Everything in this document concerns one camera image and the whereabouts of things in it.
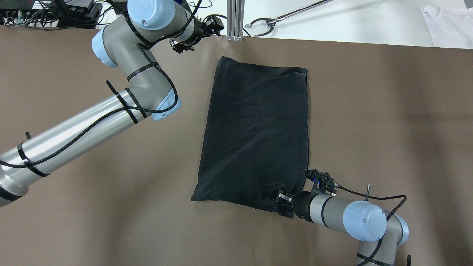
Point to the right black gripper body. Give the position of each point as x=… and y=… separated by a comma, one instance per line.
x=301, y=205

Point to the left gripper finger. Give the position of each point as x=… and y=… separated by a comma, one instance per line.
x=180, y=47
x=213, y=26

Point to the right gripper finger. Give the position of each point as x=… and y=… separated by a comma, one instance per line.
x=286, y=211
x=280, y=196

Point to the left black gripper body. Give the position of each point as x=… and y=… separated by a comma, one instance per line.
x=197, y=30

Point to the black graphic t-shirt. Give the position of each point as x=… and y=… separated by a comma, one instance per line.
x=256, y=138

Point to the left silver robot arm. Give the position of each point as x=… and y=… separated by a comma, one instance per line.
x=126, y=44

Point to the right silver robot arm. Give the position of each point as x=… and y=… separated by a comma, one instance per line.
x=379, y=231

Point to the long reach grabber tool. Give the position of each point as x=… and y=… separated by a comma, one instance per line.
x=271, y=22

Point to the white folded garment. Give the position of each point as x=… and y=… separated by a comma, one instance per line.
x=449, y=27

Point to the aluminium frame post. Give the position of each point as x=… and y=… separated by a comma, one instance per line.
x=235, y=15

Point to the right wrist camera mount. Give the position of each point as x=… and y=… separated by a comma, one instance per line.
x=323, y=183

